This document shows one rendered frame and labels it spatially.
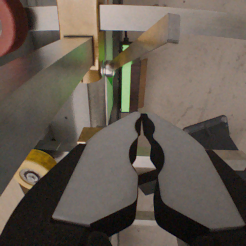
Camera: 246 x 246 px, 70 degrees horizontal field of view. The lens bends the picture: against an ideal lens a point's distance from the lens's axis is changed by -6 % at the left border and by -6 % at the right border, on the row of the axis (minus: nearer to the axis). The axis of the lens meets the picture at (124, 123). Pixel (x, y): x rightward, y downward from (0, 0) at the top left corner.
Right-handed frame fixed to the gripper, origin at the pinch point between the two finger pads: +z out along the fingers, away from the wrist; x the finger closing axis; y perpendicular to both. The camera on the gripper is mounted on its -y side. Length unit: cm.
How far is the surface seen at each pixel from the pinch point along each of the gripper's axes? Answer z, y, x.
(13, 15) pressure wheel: 10.6, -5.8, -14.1
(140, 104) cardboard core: 93, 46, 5
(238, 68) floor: 101, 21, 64
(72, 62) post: 5.3, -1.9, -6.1
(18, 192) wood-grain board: 10.9, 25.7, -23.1
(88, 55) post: 11.2, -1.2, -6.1
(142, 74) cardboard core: 93, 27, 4
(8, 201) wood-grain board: 10.9, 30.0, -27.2
